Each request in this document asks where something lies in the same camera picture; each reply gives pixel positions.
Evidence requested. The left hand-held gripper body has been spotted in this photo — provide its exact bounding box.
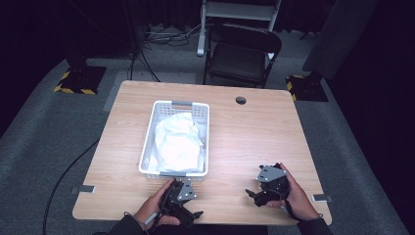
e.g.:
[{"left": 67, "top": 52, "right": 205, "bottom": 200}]
[{"left": 160, "top": 177, "right": 199, "bottom": 228}]

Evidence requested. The grey tape strip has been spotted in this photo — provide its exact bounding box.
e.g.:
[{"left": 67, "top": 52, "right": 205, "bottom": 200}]
[
  {"left": 310, "top": 193, "right": 334, "bottom": 203},
  {"left": 69, "top": 184, "right": 97, "bottom": 195}
]

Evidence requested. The bundle of floor cables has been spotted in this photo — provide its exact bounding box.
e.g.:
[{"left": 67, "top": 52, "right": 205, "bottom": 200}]
[{"left": 142, "top": 23, "right": 204, "bottom": 49}]

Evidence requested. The person's left hand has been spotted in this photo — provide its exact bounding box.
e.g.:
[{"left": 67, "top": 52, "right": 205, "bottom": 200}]
[{"left": 133, "top": 177, "right": 181, "bottom": 231}]

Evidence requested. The black folding chair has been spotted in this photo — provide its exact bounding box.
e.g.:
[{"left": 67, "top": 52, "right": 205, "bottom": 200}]
[{"left": 202, "top": 23, "right": 284, "bottom": 89}]

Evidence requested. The white cloth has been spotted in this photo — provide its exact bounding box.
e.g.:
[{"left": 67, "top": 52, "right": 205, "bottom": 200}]
[{"left": 153, "top": 112, "right": 207, "bottom": 173}]

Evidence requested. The white plastic basket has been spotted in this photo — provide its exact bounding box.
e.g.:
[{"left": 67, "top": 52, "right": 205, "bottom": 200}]
[{"left": 138, "top": 100, "right": 210, "bottom": 182}]

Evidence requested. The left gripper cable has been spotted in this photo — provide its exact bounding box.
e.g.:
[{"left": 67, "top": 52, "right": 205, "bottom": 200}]
[{"left": 123, "top": 210, "right": 161, "bottom": 229}]

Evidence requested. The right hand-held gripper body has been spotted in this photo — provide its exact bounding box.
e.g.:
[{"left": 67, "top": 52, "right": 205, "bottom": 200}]
[{"left": 254, "top": 162, "right": 291, "bottom": 208}]

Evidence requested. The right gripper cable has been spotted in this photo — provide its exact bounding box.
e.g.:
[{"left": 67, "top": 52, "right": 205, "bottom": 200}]
[{"left": 281, "top": 199, "right": 302, "bottom": 223}]

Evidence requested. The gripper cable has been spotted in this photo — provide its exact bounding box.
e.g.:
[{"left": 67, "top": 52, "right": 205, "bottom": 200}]
[
  {"left": 281, "top": 199, "right": 302, "bottom": 223},
  {"left": 123, "top": 210, "right": 161, "bottom": 229}
]

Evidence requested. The person's right hand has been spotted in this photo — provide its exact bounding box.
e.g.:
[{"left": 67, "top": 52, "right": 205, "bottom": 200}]
[{"left": 265, "top": 163, "right": 323, "bottom": 221}]

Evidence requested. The grey upright panel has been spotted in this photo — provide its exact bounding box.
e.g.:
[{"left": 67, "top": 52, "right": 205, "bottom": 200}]
[{"left": 300, "top": 0, "right": 382, "bottom": 80}]

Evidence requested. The black stand pole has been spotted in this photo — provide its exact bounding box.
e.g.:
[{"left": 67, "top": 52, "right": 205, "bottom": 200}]
[{"left": 120, "top": 0, "right": 146, "bottom": 62}]

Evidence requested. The black floor cable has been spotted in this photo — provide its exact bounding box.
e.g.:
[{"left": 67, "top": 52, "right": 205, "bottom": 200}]
[{"left": 41, "top": 138, "right": 101, "bottom": 235}]

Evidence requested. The white metal stand frame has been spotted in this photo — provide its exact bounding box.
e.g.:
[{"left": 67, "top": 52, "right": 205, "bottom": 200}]
[{"left": 196, "top": 0, "right": 283, "bottom": 58}]

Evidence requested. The black striped stand base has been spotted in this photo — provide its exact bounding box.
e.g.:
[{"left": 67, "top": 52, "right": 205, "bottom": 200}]
[
  {"left": 285, "top": 73, "right": 330, "bottom": 103},
  {"left": 53, "top": 65, "right": 108, "bottom": 96}
]

